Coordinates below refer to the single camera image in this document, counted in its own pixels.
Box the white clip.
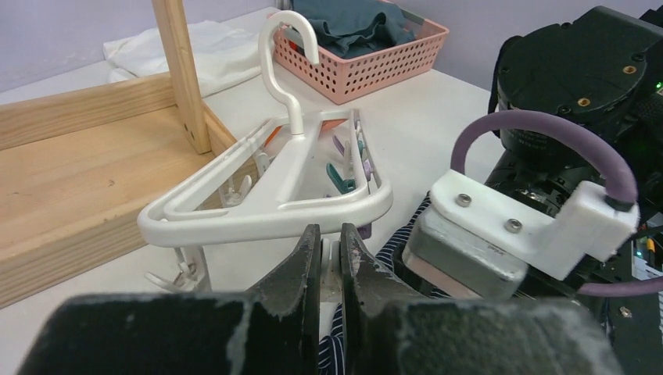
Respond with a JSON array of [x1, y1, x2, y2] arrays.
[[144, 245, 212, 293], [319, 237, 342, 338]]

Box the purple clip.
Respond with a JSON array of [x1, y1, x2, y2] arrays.
[[332, 135, 346, 156], [362, 159, 373, 181]]

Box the purple clip upper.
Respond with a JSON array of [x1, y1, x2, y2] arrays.
[[332, 135, 346, 156]]

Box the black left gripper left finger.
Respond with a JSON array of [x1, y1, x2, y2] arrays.
[[19, 224, 321, 374]]

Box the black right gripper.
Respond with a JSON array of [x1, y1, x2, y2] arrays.
[[391, 186, 622, 312]]

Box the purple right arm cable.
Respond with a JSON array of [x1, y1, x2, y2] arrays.
[[449, 109, 663, 298]]

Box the white folded cloth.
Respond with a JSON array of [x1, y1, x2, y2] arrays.
[[102, 20, 265, 99]]

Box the teal clip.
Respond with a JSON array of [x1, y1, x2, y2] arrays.
[[325, 163, 357, 195]]

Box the purple clip lower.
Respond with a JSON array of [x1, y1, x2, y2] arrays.
[[362, 159, 373, 181]]

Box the orange clip right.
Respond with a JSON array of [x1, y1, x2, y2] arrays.
[[321, 119, 348, 132]]

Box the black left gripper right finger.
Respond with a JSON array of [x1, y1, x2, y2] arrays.
[[339, 223, 622, 374]]

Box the white plastic clip hanger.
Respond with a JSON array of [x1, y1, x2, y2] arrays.
[[137, 11, 393, 248]]

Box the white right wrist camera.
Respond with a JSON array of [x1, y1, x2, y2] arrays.
[[402, 170, 640, 299]]

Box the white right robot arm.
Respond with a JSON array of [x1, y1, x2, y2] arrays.
[[378, 6, 662, 298]]

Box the navy striped boxer underwear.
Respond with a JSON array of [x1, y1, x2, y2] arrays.
[[318, 192, 450, 374]]

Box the teal grey underwear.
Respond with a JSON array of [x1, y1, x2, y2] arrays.
[[292, 0, 416, 59]]

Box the orange clip left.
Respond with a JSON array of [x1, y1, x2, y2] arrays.
[[263, 126, 282, 147]]

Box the wooden hanger rack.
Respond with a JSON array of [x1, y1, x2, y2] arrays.
[[1, 1, 235, 306]]

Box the pink basket right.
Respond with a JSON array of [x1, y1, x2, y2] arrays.
[[274, 5, 450, 105]]

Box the orange clip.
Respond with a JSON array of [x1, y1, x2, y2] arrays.
[[263, 126, 282, 147], [321, 119, 348, 132]]

